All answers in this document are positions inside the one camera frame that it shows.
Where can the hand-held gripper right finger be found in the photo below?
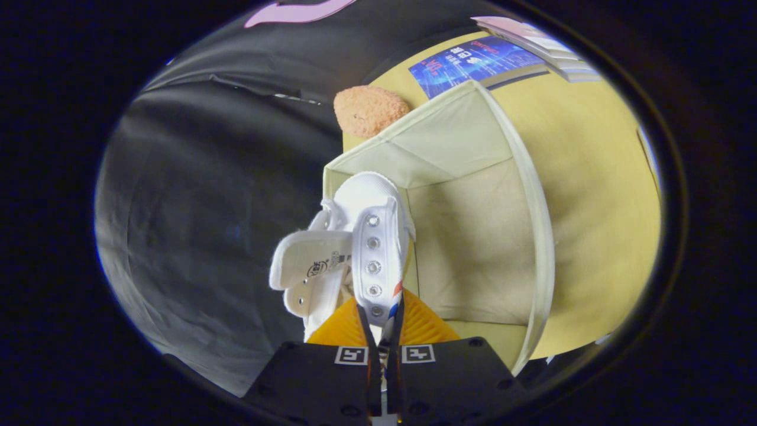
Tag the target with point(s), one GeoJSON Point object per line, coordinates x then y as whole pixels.
{"type": "Point", "coordinates": [449, 378]}

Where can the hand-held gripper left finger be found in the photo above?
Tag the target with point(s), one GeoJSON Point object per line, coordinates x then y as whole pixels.
{"type": "Point", "coordinates": [331, 384]}

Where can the beige fabric storage box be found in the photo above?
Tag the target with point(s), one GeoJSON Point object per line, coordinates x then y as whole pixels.
{"type": "Point", "coordinates": [473, 236]}

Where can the white canvas shoe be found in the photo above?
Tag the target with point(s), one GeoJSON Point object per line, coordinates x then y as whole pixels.
{"type": "Point", "coordinates": [378, 236]}

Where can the black backdrop cloth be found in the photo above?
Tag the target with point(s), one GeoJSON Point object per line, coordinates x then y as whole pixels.
{"type": "Point", "coordinates": [207, 207]}

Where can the orange plush toy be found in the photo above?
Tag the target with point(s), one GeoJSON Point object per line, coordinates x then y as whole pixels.
{"type": "Point", "coordinates": [366, 110]}

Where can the blue cover book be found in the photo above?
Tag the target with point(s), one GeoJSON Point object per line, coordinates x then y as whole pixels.
{"type": "Point", "coordinates": [467, 62]}

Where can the stack of pink books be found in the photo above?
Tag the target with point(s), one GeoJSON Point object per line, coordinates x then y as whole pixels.
{"type": "Point", "coordinates": [532, 36]}

